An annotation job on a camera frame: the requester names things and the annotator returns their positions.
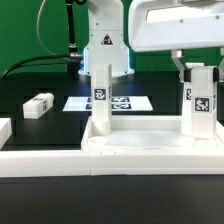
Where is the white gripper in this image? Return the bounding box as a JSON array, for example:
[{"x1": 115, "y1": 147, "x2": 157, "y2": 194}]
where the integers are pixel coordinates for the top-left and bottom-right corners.
[{"x1": 128, "y1": 0, "x2": 224, "y2": 82}]

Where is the white desk top panel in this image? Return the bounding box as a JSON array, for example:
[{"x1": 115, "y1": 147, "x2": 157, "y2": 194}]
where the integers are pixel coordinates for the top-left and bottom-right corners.
[{"x1": 81, "y1": 115, "x2": 224, "y2": 175}]

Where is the fiducial marker sheet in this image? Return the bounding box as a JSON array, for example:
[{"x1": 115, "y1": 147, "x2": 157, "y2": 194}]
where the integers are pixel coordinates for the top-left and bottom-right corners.
[{"x1": 62, "y1": 96, "x2": 154, "y2": 113}]

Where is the white block at left edge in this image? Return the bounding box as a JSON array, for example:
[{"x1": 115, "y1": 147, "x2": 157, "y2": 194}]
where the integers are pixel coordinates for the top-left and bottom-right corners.
[{"x1": 0, "y1": 118, "x2": 12, "y2": 150}]

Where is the grey thin cable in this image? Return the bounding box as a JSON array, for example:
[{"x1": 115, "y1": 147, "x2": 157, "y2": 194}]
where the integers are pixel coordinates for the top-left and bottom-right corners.
[{"x1": 34, "y1": 0, "x2": 73, "y2": 58}]

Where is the black cable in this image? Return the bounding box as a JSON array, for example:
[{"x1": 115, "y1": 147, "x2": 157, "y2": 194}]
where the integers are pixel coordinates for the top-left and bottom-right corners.
[{"x1": 0, "y1": 53, "x2": 84, "y2": 81}]

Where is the white L-shaped fixture wall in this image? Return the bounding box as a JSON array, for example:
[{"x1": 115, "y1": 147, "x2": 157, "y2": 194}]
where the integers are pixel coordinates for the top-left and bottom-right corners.
[{"x1": 0, "y1": 150, "x2": 91, "y2": 178}]

